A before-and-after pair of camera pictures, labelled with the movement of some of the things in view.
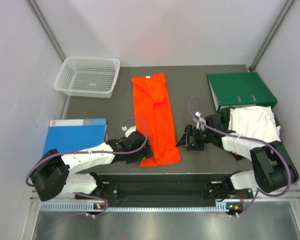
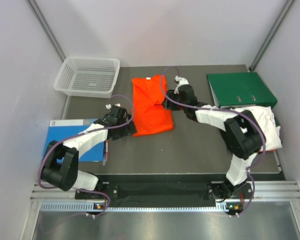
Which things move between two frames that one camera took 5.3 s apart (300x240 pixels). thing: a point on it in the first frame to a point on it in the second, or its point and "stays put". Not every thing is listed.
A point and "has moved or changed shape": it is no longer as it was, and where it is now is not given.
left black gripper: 144,153 to 129,129
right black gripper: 185,141 to 170,93
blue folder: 67,136 stays put
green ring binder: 232,89 stays put
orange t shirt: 155,115 has moved or changed shape
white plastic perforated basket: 88,77 stays put
